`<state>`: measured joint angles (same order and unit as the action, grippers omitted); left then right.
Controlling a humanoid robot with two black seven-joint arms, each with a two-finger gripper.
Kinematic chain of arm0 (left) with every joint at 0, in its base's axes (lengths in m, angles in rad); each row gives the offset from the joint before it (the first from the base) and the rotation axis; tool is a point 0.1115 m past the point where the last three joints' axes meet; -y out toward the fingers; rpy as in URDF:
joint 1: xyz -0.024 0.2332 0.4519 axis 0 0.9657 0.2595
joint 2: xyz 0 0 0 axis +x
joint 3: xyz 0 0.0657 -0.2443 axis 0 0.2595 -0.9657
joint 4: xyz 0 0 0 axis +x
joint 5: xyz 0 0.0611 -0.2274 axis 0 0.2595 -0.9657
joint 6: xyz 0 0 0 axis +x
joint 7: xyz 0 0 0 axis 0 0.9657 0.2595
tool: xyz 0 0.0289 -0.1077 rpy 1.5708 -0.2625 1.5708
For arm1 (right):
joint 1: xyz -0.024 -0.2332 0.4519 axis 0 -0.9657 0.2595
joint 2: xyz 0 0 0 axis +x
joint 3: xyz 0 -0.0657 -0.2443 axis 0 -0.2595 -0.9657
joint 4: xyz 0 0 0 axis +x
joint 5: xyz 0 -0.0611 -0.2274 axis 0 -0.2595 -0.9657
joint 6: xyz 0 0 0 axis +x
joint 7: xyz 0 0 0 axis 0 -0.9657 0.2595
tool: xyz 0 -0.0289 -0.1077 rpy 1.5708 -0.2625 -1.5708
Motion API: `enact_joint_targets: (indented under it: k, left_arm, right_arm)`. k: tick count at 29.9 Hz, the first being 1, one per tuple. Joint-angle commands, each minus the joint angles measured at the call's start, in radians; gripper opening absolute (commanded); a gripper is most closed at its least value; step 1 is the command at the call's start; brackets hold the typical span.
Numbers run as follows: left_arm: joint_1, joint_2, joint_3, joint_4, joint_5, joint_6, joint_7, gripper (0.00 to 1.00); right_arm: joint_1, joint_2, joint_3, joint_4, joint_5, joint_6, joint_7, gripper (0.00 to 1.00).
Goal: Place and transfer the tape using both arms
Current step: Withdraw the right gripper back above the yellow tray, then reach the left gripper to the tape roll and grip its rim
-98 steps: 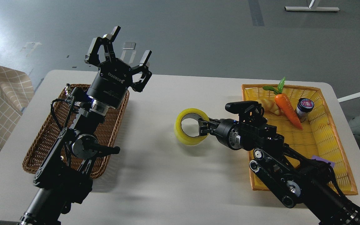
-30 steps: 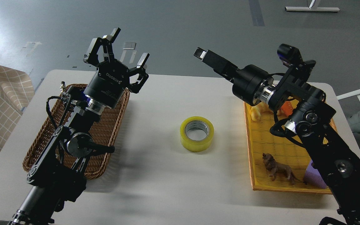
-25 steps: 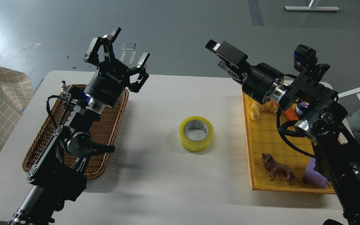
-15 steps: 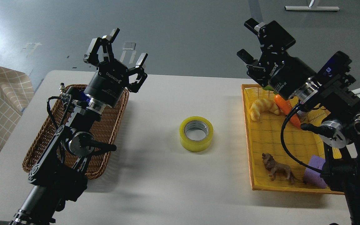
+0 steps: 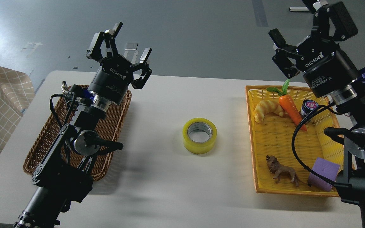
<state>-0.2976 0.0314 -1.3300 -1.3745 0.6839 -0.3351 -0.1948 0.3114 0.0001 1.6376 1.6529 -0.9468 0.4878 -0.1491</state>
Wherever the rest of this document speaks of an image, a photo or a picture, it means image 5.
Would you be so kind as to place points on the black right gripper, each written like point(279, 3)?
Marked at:
point(325, 66)

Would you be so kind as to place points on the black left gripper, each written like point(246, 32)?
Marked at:
point(116, 72)

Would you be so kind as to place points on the yellow tape roll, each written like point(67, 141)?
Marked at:
point(199, 135)

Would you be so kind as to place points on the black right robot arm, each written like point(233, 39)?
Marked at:
point(350, 182)

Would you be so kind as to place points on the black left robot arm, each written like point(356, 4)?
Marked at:
point(65, 171)

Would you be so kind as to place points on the white stand base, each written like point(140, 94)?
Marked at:
point(298, 9)

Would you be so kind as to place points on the brown wicker basket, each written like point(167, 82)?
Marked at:
point(108, 129)

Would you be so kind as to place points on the small dark jar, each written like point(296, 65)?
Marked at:
point(307, 107)

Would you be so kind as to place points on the toy carrot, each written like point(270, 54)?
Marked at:
point(287, 102)

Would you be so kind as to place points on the toy croissant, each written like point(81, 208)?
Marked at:
point(267, 106)

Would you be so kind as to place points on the yellow plastic basket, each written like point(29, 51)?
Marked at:
point(273, 137)

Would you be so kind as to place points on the purple foam cube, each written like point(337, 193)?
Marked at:
point(326, 169)

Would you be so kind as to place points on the brown toy lion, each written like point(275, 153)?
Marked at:
point(276, 168)

